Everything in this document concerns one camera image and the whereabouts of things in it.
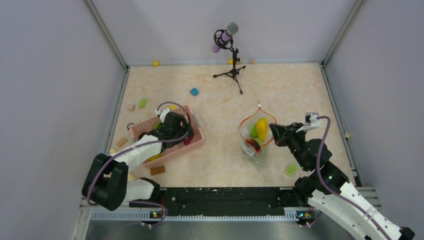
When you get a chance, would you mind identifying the green lego brick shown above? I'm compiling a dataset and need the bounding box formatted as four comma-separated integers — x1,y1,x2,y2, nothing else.
284,164,298,177

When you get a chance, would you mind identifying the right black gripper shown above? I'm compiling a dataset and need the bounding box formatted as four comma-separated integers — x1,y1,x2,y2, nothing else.
269,122,310,171

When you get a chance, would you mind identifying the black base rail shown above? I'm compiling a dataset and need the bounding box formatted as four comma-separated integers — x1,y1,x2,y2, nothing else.
151,187,312,217

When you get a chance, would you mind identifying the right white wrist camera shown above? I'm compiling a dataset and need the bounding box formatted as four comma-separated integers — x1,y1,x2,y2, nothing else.
296,112,321,133

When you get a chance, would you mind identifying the green block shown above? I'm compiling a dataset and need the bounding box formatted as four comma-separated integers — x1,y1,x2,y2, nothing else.
138,98,148,108

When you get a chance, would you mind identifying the clear zip top bag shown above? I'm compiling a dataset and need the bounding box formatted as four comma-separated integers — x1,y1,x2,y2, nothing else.
238,102,277,163

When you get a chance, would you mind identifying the green cabbage toy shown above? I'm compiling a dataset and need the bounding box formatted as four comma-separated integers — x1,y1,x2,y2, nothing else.
253,138,265,152

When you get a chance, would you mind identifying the dark red sweet potato toy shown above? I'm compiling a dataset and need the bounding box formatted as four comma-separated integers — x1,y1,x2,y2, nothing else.
183,134,194,146

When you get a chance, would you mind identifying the brown bear chocolate toy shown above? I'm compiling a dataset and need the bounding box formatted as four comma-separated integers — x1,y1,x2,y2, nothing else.
246,138,263,153

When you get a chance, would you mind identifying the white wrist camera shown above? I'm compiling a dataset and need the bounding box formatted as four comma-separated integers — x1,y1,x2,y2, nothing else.
296,112,321,133
154,107,172,123

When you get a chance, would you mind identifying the light green lime toy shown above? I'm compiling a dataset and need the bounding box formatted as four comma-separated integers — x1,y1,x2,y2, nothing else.
249,124,258,138

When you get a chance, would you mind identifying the blue block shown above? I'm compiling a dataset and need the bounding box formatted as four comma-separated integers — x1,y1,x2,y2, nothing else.
189,87,199,97

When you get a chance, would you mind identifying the wooden rectangular block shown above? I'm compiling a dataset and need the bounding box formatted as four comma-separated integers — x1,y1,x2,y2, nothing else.
115,137,128,148

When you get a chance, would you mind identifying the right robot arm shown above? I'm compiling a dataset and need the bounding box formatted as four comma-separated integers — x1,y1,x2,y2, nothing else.
269,123,415,240

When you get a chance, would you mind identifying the yellow mango toy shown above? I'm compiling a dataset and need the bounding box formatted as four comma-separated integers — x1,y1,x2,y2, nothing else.
255,117,268,142

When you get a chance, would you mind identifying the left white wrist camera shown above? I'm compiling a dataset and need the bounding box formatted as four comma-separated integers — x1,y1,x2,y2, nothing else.
154,107,172,123

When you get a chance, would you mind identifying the small wooden cube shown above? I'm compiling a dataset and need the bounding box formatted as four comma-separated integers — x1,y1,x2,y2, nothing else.
126,104,136,111

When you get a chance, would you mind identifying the pink plastic basket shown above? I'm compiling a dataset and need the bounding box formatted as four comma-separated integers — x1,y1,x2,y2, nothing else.
129,105,205,169

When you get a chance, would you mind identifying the microphone on tripod stand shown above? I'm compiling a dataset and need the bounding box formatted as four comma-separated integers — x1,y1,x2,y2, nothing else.
211,22,247,96

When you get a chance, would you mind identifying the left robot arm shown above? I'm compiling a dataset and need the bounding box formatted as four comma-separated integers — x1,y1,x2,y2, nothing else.
81,111,194,211

